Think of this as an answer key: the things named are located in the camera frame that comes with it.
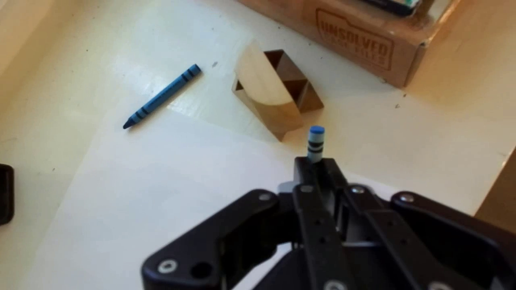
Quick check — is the light blue crayon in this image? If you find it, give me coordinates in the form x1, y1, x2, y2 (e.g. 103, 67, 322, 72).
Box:
306, 123, 327, 164

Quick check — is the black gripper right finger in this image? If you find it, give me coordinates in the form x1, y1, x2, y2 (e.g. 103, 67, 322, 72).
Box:
315, 157, 516, 290

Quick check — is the black clamp mount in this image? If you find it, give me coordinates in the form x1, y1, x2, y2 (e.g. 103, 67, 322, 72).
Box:
0, 162, 15, 225

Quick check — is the dark blue crayon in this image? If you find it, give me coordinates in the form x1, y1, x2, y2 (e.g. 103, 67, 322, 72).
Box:
120, 62, 203, 130

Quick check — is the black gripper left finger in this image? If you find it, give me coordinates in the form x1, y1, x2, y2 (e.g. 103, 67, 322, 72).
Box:
141, 157, 344, 290

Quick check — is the white paper sheet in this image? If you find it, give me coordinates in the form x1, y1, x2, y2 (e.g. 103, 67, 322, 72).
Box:
20, 106, 485, 290

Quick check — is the brown cardboard game box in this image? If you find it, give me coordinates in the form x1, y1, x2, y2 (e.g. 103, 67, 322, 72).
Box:
235, 0, 464, 89

